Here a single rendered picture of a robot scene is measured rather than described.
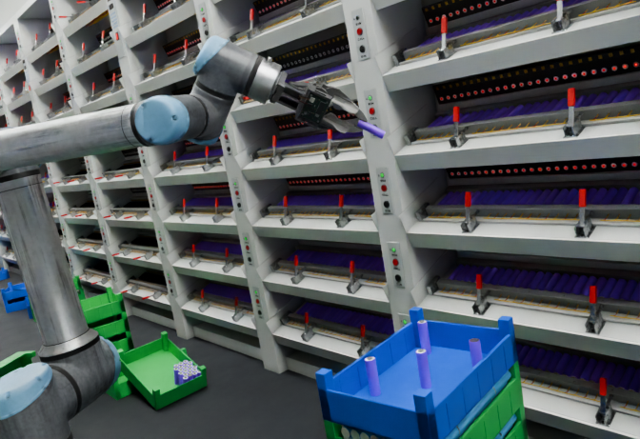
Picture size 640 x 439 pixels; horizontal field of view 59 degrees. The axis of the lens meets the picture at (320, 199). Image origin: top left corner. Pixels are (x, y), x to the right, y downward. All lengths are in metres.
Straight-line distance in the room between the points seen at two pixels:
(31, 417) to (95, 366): 0.21
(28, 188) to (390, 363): 0.98
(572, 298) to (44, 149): 1.16
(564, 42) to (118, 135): 0.87
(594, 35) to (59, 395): 1.39
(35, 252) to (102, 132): 0.48
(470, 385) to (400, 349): 0.22
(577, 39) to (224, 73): 0.68
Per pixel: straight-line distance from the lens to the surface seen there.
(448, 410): 0.88
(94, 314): 2.47
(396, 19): 1.52
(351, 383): 1.01
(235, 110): 1.95
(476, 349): 1.00
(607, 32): 1.16
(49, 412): 1.54
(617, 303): 1.32
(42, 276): 1.59
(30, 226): 1.57
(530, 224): 1.32
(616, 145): 1.17
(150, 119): 1.12
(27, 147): 1.33
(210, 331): 2.60
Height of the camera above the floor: 0.86
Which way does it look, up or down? 8 degrees down
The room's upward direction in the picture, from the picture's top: 10 degrees counter-clockwise
